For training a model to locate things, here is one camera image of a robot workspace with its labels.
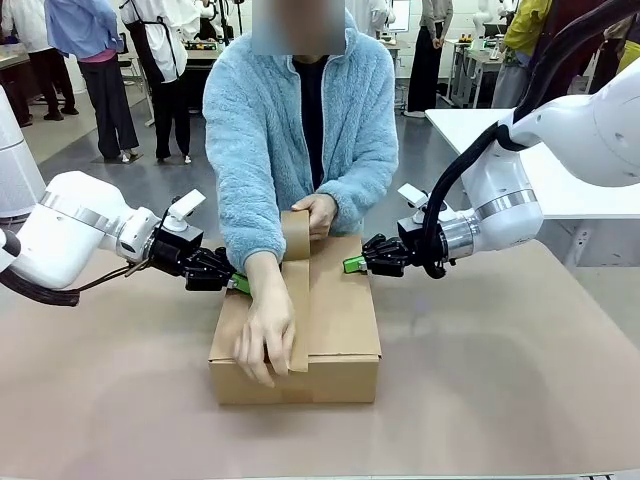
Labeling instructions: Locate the person in blue fleece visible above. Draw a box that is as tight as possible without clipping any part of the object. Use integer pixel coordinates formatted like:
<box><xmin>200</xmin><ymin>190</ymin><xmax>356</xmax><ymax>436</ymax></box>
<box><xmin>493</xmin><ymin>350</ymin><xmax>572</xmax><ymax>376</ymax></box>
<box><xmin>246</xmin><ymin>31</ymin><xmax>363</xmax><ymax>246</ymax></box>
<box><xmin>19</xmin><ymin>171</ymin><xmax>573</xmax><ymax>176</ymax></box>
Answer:
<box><xmin>202</xmin><ymin>0</ymin><xmax>401</xmax><ymax>281</ymax></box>

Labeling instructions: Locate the black right arm cable sleeve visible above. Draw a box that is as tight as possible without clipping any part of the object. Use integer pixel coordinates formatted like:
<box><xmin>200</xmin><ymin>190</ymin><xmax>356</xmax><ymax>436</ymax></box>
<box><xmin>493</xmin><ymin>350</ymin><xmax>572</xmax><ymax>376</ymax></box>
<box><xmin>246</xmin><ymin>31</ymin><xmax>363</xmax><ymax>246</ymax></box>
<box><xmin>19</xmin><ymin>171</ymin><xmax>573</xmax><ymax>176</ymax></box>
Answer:
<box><xmin>422</xmin><ymin>0</ymin><xmax>616</xmax><ymax>280</ymax></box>

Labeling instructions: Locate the dark left arm cable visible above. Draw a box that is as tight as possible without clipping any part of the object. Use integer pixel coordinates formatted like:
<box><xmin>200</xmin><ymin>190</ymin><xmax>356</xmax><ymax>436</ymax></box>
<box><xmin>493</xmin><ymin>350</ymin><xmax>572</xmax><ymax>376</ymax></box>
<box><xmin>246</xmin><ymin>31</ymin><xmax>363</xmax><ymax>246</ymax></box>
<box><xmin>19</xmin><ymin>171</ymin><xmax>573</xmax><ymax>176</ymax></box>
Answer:
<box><xmin>0</xmin><ymin>229</ymin><xmax>151</xmax><ymax>307</ymax></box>

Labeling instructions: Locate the person's right forearm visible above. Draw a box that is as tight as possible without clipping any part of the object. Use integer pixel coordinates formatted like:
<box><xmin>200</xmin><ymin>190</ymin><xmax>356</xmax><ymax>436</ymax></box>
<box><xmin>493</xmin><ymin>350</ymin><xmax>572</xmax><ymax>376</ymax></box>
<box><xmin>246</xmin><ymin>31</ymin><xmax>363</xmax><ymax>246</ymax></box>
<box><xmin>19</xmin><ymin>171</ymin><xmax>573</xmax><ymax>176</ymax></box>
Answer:
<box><xmin>219</xmin><ymin>189</ymin><xmax>296</xmax><ymax>304</ymax></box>

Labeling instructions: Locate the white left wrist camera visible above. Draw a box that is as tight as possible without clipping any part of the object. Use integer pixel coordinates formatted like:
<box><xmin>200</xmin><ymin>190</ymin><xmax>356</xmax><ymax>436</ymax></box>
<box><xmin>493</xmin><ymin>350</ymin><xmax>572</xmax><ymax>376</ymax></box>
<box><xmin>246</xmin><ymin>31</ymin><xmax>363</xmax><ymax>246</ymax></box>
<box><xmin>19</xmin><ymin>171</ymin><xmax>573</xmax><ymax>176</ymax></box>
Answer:
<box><xmin>163</xmin><ymin>189</ymin><xmax>207</xmax><ymax>232</ymax></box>

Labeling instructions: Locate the white side table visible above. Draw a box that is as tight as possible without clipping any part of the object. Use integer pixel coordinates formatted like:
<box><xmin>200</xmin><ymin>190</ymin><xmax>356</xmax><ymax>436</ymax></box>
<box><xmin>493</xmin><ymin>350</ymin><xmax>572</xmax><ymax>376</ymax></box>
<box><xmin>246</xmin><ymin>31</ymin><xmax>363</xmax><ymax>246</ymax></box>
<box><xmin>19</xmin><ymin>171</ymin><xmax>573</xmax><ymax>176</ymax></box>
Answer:
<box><xmin>423</xmin><ymin>107</ymin><xmax>640</xmax><ymax>269</ymax></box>

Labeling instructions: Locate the person in yellow skirt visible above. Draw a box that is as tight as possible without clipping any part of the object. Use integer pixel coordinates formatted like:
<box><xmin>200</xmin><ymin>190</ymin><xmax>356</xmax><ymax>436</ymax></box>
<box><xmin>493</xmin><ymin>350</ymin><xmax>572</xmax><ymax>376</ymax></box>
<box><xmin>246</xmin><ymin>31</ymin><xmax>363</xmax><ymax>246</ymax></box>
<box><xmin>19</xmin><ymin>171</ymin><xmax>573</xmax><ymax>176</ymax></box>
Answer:
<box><xmin>594</xmin><ymin>14</ymin><xmax>640</xmax><ymax>94</ymax></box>

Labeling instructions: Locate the person's left forearm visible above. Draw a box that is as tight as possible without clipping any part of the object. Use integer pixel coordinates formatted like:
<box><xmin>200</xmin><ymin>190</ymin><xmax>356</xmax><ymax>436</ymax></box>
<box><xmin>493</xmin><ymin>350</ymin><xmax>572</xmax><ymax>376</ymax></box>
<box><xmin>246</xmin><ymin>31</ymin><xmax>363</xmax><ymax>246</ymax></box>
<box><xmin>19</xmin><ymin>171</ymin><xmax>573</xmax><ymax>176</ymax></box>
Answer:
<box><xmin>319</xmin><ymin>149</ymin><xmax>401</xmax><ymax>237</ymax></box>

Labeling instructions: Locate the person in yellow-green jacket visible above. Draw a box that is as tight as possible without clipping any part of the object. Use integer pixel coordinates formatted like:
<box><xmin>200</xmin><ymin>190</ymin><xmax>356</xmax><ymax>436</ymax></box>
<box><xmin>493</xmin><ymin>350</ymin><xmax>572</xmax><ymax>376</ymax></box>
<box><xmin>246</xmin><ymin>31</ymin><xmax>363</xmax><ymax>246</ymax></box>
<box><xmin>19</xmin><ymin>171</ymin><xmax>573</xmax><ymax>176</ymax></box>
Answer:
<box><xmin>492</xmin><ymin>0</ymin><xmax>554</xmax><ymax>109</ymax></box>

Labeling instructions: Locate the person in white coat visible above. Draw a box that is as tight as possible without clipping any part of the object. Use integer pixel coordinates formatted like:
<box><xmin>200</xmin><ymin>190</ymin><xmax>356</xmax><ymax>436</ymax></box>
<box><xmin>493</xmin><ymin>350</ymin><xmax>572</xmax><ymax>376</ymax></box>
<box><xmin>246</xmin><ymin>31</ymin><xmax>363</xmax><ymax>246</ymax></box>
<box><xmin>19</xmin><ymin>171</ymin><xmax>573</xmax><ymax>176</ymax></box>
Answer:
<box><xmin>119</xmin><ymin>0</ymin><xmax>204</xmax><ymax>165</ymax></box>

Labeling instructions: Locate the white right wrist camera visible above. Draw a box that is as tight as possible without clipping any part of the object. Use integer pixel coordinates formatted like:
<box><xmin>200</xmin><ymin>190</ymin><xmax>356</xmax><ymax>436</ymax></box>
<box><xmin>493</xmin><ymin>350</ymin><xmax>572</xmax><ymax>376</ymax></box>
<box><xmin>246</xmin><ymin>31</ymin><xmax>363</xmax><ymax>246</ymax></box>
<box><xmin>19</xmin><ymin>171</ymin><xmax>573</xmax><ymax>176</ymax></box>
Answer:
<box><xmin>397</xmin><ymin>183</ymin><xmax>432</xmax><ymax>221</ymax></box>

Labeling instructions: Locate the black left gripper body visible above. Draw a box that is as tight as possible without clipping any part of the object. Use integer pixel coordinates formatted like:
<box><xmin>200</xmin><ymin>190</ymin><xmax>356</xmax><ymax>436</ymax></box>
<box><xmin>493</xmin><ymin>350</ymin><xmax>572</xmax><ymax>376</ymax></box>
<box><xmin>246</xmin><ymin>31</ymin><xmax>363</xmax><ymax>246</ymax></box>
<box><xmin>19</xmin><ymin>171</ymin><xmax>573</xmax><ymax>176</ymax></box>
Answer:
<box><xmin>148</xmin><ymin>225</ymin><xmax>205</xmax><ymax>277</ymax></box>

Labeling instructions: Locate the person in white top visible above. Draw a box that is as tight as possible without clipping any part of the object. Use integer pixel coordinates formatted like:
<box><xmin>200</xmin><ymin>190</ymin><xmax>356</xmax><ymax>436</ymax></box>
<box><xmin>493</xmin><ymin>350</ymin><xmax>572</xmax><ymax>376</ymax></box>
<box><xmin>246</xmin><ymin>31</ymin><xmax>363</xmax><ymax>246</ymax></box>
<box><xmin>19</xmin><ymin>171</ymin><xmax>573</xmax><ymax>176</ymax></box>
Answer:
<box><xmin>0</xmin><ymin>0</ymin><xmax>79</xmax><ymax>121</ymax></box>

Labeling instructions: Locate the person's right hand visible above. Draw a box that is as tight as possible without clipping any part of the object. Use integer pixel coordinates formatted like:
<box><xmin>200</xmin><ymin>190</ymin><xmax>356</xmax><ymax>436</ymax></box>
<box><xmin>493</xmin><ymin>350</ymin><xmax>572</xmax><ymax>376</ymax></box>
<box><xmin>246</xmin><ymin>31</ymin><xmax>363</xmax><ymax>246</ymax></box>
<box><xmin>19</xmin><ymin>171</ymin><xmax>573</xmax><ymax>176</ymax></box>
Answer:
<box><xmin>233</xmin><ymin>294</ymin><xmax>297</xmax><ymax>390</ymax></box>

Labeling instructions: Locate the person in blue shirt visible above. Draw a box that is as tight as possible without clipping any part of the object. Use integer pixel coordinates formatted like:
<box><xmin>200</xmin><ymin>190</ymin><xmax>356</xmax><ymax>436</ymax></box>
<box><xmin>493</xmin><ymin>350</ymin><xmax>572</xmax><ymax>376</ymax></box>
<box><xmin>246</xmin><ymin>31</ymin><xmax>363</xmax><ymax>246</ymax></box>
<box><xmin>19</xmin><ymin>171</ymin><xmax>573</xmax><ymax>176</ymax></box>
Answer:
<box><xmin>43</xmin><ymin>0</ymin><xmax>141</xmax><ymax>164</ymax></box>

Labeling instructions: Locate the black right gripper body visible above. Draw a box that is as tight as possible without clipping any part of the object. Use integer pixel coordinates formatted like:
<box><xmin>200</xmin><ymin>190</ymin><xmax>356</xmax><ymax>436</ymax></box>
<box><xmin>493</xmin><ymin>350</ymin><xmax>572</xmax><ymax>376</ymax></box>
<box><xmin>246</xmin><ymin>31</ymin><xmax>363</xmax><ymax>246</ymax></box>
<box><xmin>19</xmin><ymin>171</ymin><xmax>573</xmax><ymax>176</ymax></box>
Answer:
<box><xmin>397</xmin><ymin>219</ymin><xmax>451</xmax><ymax>269</ymax></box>

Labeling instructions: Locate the person in dark maroon clothes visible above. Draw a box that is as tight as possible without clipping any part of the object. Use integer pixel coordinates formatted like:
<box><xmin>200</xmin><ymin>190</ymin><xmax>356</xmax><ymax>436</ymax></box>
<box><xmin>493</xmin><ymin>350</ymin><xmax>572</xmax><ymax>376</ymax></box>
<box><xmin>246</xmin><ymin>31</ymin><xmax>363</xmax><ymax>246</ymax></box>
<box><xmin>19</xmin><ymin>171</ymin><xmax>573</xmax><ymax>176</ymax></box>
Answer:
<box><xmin>529</xmin><ymin>0</ymin><xmax>616</xmax><ymax>96</ymax></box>

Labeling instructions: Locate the person's left hand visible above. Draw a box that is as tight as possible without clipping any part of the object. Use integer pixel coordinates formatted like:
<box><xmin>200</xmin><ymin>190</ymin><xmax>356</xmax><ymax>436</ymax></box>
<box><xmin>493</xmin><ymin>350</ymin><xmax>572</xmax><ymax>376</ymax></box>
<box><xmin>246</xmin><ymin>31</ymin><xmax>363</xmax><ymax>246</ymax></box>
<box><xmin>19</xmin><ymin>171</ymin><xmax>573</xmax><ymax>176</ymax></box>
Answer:
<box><xmin>291</xmin><ymin>193</ymin><xmax>340</xmax><ymax>240</ymax></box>

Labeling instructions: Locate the brown cardboard box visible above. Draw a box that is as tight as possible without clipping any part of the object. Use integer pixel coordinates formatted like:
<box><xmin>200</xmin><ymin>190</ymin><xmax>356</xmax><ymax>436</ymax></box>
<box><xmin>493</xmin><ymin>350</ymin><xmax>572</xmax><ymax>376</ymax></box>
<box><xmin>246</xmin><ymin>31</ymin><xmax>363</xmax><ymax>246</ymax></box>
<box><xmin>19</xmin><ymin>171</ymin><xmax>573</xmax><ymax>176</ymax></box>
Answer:
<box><xmin>207</xmin><ymin>233</ymin><xmax>384</xmax><ymax>405</ymax></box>

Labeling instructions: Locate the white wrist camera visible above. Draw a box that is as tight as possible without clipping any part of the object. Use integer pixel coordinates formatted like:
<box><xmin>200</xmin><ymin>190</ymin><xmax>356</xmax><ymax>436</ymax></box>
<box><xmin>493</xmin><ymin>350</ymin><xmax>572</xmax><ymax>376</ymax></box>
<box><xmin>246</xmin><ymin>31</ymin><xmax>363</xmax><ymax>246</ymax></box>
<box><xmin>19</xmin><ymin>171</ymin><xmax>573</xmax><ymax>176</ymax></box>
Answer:
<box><xmin>397</xmin><ymin>183</ymin><xmax>432</xmax><ymax>221</ymax></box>
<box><xmin>163</xmin><ymin>189</ymin><xmax>207</xmax><ymax>232</ymax></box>

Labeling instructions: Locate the brown packing tape roll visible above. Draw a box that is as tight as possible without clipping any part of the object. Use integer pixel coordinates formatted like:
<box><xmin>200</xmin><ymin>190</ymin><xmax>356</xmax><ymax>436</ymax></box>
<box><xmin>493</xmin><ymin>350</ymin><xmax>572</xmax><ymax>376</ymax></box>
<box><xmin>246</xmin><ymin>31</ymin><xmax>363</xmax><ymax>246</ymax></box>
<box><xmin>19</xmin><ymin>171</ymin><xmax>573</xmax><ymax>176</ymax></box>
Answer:
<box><xmin>278</xmin><ymin>209</ymin><xmax>314</xmax><ymax>375</ymax></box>

